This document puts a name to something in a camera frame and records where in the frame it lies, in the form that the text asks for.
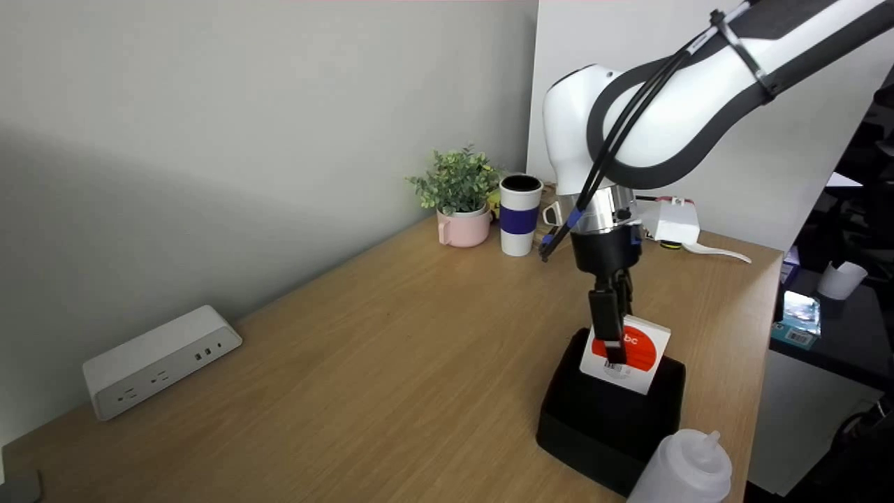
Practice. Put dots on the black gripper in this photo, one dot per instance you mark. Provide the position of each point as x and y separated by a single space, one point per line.
610 259

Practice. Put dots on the orange and white book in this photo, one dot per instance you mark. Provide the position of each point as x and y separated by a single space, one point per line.
644 344

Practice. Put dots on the white electronics box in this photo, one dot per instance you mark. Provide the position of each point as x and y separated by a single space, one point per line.
138 371

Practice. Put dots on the white ceramic spoon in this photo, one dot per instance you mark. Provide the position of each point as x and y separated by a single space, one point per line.
717 252

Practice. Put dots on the white cup on side table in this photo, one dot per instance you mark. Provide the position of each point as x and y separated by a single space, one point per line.
841 280

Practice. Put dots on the white squeeze bottle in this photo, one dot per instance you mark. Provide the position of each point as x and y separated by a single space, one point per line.
685 469

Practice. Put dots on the white cup with blue band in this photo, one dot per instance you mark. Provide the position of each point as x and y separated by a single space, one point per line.
517 213

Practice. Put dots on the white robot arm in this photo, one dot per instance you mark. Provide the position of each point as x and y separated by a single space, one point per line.
613 133

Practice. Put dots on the black box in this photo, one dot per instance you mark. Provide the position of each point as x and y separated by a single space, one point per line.
605 431

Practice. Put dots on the green plant in pink pot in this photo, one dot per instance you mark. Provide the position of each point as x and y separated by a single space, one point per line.
460 188

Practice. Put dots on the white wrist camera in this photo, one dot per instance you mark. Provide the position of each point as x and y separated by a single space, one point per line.
672 221

